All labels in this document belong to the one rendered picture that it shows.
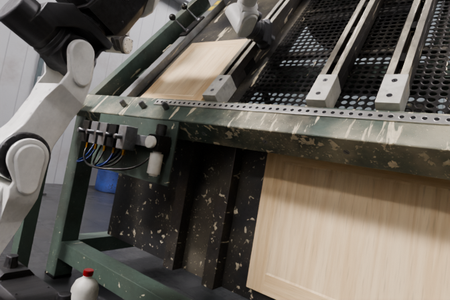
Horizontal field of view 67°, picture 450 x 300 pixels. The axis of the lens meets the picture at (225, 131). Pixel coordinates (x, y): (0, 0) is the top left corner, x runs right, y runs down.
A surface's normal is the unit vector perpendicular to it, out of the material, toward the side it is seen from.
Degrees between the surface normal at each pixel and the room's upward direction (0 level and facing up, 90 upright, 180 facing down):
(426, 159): 143
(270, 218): 90
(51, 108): 90
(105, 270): 90
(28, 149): 90
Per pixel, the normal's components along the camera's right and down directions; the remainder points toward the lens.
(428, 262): -0.58, -0.15
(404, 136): -0.36, -0.71
